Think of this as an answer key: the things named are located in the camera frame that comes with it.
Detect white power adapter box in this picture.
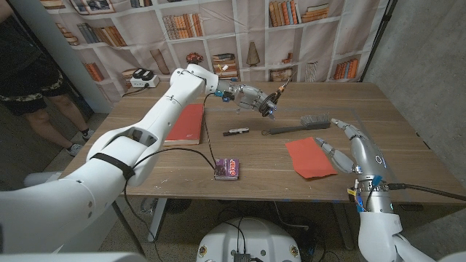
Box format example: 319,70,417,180
129,68,160,89

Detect black orange handled scissors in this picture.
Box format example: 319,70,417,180
258,71,298,118

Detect red origami paper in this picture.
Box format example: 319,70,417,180
285,136,339,180

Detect purple jello box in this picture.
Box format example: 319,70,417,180
213,157,240,181

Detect standing person in black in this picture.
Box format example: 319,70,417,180
0,0,95,157

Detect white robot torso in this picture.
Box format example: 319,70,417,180
195,217,302,262

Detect red hardcover book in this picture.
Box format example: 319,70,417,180
162,103,205,147

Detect black and white marker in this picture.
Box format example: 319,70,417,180
222,127,250,137

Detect printed bookshelf backdrop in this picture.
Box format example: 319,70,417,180
36,0,390,106

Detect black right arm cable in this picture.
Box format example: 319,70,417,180
387,183,466,202

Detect grey hair brush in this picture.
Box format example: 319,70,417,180
261,114,331,136

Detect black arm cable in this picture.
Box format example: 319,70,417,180
387,183,466,202
122,92,224,262

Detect white table leg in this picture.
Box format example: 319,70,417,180
147,198,168,243

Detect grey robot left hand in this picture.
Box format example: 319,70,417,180
218,79,277,120

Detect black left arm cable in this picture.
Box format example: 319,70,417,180
122,92,224,262

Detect black backdrop stand pole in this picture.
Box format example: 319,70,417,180
359,0,398,83

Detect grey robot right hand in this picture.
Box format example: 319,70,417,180
315,118,392,180

